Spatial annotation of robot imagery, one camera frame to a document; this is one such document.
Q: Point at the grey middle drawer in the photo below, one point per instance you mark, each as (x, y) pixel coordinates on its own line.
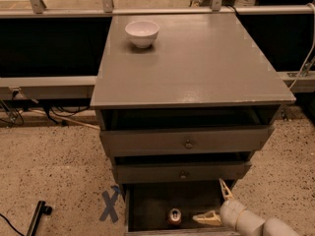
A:
(179, 172)

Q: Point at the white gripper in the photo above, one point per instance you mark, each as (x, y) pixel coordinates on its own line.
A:
(231, 212)

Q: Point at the black bar tool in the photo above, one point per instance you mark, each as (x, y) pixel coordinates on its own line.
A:
(41, 209)

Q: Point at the grey open bottom drawer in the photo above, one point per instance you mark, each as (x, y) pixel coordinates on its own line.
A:
(148, 205)

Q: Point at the grey top drawer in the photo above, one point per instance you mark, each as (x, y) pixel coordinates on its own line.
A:
(184, 141)

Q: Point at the white ceramic bowl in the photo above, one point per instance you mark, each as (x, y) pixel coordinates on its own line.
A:
(142, 33)

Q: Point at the blue tape cross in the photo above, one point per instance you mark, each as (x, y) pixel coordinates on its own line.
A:
(109, 210)

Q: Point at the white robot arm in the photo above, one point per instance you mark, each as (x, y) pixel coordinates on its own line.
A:
(274, 227)

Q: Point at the red coke can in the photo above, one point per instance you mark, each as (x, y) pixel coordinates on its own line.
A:
(174, 217)

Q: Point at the grey drawer cabinet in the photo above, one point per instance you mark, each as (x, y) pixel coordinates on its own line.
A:
(203, 71)

